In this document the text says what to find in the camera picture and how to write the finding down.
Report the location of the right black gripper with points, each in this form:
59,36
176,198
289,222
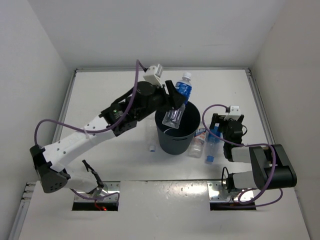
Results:
216,119

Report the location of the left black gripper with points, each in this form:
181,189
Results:
175,98

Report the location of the blue label Pocari bottle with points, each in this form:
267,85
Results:
173,118

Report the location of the clear bottle white cap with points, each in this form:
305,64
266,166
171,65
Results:
151,135

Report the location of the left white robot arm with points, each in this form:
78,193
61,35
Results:
51,161

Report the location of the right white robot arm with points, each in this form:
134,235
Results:
264,162

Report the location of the dark grey plastic bin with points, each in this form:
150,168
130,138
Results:
176,141

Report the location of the blue cap clear bottle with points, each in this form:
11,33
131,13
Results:
212,144

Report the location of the orange label clear bottle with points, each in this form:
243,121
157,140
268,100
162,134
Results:
198,142

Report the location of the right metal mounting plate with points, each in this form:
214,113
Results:
218,195

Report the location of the metal mounting plate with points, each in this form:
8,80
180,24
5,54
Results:
218,195
109,194

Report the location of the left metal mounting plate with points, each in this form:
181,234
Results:
109,194

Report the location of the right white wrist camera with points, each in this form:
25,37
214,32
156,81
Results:
234,113

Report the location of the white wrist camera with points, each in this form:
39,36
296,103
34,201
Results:
153,75
234,113

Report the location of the right aluminium frame rail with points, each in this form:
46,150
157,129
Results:
268,131

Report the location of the aluminium frame rail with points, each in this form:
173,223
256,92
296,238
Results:
30,186
268,131

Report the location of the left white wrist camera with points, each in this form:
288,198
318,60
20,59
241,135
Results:
153,75

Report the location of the left aluminium frame rail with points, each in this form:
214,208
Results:
30,186

